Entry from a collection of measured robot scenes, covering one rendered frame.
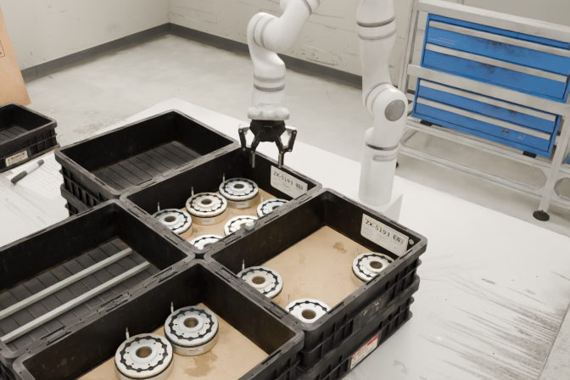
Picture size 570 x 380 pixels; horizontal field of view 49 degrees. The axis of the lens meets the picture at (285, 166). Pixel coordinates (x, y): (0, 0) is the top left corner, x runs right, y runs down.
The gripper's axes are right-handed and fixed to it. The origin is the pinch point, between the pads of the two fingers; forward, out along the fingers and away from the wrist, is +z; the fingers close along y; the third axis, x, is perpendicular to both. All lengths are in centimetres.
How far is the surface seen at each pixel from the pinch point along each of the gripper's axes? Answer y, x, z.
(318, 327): -9.5, 46.6, 7.5
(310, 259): -10.4, 15.4, 17.2
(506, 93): -114, -140, 40
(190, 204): 18.7, -2.0, 14.3
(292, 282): -6.1, 23.1, 17.2
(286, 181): -5.3, -8.1, 10.8
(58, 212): 59, -20, 30
